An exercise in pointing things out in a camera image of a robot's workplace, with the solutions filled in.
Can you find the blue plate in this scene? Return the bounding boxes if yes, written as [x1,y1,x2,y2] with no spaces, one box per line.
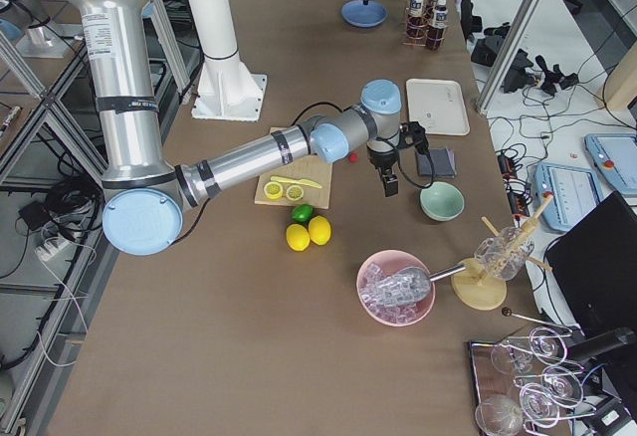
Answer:
[340,0,387,28]

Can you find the green ceramic bowl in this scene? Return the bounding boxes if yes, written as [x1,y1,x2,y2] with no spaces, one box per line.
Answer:
[419,181,465,222]

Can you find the dark grey folded cloth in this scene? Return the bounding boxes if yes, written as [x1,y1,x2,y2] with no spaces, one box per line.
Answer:
[416,147,457,178]

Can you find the wooden cutting board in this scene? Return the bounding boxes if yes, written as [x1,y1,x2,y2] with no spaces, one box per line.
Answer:
[253,127,332,209]

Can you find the yellow lemon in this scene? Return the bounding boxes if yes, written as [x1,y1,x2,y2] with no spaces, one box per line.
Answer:
[286,223,311,252]
[308,216,332,246]

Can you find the green lime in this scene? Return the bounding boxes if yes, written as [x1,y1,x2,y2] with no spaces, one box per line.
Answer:
[292,204,314,223]

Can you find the beige rectangular tray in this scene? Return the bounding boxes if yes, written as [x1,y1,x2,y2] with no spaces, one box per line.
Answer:
[406,78,470,136]

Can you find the lemon half slice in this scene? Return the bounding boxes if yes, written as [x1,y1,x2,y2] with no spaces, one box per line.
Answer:
[285,184,305,202]
[263,181,284,200]

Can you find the metal ice scoop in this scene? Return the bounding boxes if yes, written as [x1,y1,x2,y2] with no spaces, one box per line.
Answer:
[392,264,466,305]

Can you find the pink bowl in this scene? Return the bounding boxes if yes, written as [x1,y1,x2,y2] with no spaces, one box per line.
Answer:
[356,250,436,327]

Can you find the yellow plastic knife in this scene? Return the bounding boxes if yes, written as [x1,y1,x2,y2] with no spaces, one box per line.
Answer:
[270,175,322,189]

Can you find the clear plastic ice cubes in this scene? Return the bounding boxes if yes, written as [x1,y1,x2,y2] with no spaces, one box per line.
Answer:
[359,263,433,325]

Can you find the clear glass mug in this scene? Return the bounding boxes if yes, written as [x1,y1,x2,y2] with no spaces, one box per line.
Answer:
[474,227,534,281]

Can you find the wooden cup tree stand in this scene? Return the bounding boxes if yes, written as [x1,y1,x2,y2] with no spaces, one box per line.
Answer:
[451,193,553,311]

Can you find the blue teach pendant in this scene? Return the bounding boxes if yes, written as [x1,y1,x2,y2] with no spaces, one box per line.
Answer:
[584,133,637,197]
[534,162,603,232]

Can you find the black laptop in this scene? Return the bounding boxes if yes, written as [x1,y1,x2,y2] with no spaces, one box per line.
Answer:
[546,191,636,334]

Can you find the wine glass rack tray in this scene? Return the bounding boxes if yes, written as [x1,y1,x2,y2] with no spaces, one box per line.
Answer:
[468,341,599,435]

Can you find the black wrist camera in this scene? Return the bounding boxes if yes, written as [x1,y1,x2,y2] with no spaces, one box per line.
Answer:
[398,121,429,155]

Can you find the copper wire bottle rack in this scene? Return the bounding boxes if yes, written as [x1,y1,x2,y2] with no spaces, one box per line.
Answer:
[402,0,444,50]

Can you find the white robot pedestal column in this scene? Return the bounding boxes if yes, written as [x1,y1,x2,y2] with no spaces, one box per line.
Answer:
[188,0,267,122]

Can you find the aluminium frame post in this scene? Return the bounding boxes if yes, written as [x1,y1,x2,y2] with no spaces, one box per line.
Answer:
[476,0,541,115]

